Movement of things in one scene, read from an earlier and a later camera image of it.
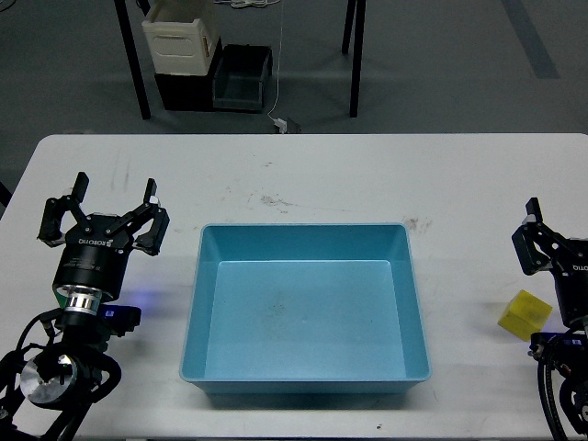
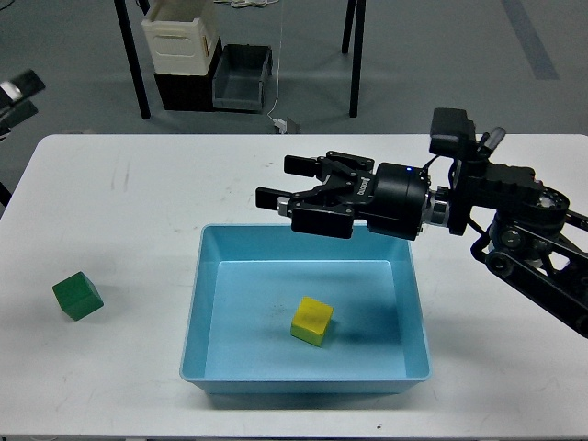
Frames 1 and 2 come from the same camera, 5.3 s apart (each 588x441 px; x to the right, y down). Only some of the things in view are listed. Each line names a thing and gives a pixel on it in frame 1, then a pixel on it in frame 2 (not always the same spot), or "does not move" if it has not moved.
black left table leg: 136,68 does not move
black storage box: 189,92 does not move
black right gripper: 570,267 -> 397,209
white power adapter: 281,124 does not move
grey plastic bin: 239,77 does not move
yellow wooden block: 525,314 -> 310,321
